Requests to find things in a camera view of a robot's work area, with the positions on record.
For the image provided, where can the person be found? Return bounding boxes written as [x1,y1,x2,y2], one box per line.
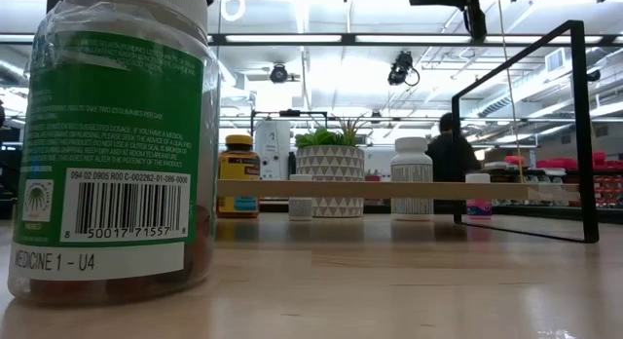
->
[425,112,483,184]

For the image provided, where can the black ceiling camera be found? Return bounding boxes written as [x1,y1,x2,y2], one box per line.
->
[269,62,291,85]
[386,50,421,87]

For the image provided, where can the red storage bins rack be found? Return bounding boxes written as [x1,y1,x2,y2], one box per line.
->
[504,151,623,208]

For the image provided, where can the large white medicine bottle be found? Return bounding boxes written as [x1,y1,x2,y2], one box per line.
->
[389,136,434,221]

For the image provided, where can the clear jar green label white cap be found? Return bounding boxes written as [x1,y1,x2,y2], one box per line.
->
[7,0,221,309]

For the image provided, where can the white appliance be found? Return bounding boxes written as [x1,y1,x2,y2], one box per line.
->
[253,119,292,181]

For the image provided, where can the clear acrylic tray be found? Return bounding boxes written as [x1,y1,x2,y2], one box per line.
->
[216,19,601,245]

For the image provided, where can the black overhead frame beam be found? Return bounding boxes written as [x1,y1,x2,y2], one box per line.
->
[0,32,623,47]

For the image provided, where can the succulent plant in patterned pot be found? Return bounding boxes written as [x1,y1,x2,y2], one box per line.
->
[294,113,366,219]

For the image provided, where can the small pink bottle white cap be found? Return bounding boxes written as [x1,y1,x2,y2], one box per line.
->
[465,172,493,220]

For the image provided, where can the small grey bottle white cap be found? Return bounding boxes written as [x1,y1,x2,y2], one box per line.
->
[288,173,314,222]

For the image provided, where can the amber bottle yellow cap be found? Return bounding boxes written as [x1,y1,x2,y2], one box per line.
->
[216,133,262,219]

